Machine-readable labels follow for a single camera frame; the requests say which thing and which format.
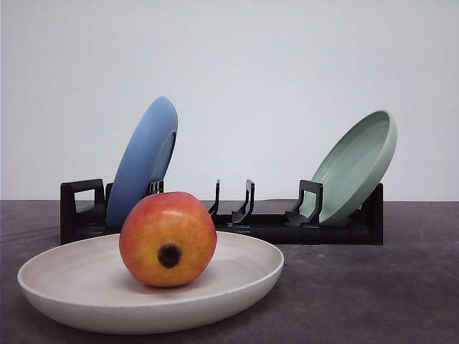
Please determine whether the red orange pomegranate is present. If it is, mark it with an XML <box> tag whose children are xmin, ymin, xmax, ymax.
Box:
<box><xmin>119</xmin><ymin>191</ymin><xmax>218</xmax><ymax>287</ymax></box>

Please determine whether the blue plate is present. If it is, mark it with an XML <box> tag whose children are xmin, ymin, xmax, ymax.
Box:
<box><xmin>107</xmin><ymin>96</ymin><xmax>179</xmax><ymax>229</ymax></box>

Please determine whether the mint green plate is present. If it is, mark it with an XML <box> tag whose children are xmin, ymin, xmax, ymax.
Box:
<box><xmin>301</xmin><ymin>110</ymin><xmax>398</xmax><ymax>224</ymax></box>

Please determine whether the white plate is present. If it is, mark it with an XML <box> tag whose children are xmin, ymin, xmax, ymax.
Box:
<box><xmin>17</xmin><ymin>231</ymin><xmax>284</xmax><ymax>335</ymax></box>

